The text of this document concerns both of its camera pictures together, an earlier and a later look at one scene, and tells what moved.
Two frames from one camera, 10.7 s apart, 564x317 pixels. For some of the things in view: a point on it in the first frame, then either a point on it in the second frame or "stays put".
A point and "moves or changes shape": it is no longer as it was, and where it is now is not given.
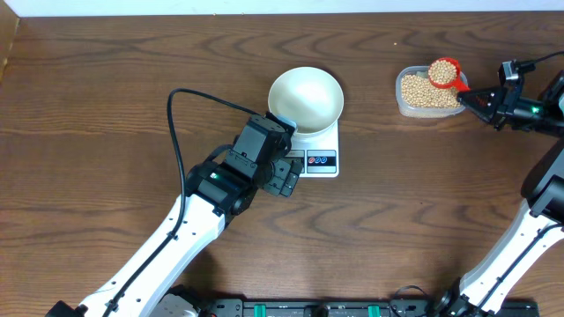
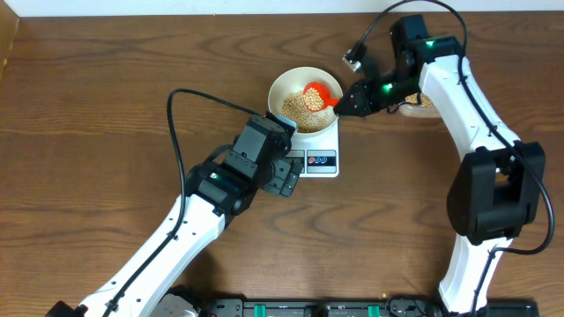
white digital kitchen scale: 318,151 stays put
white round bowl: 310,96 stays put
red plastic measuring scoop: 445,73 moves or changes shape
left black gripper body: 276,178 stays put
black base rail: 350,307 stays put
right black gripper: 501,99 to 365,105
